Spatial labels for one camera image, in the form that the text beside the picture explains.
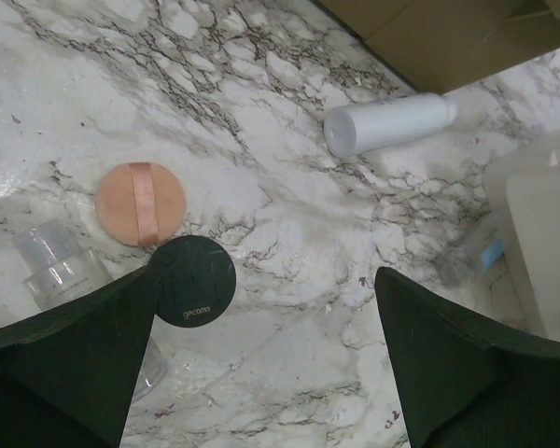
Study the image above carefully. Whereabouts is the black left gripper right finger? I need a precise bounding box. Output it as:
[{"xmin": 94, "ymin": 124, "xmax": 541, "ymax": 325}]
[{"xmin": 374, "ymin": 267, "xmax": 560, "ymax": 447}]

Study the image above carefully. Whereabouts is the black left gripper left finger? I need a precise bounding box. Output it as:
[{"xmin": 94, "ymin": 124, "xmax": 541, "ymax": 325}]
[{"xmin": 0, "ymin": 268, "xmax": 161, "ymax": 447}]

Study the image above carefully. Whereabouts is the black round powder jar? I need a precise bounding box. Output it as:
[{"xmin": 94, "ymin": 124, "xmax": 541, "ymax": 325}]
[{"xmin": 148, "ymin": 235, "xmax": 237, "ymax": 329}]

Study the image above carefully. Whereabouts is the white drawer organizer box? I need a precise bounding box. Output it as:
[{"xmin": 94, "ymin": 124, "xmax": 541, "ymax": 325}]
[{"xmin": 483, "ymin": 138, "xmax": 560, "ymax": 342}]

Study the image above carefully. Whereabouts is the white cosmetic tube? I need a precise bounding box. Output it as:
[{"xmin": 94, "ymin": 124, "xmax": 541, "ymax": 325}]
[{"xmin": 323, "ymin": 93, "xmax": 458, "ymax": 158}]

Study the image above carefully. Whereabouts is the clear plastic tube case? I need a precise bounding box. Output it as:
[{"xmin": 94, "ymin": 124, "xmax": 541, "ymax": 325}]
[{"xmin": 11, "ymin": 219, "xmax": 169, "ymax": 402}]

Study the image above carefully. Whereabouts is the clear blue small container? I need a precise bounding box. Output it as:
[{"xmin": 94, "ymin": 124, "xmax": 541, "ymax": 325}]
[{"xmin": 436, "ymin": 218, "xmax": 510, "ymax": 286}]

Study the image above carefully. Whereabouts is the tan plastic tool case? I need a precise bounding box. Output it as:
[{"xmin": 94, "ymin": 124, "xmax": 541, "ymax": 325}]
[{"xmin": 320, "ymin": 0, "xmax": 560, "ymax": 93}]

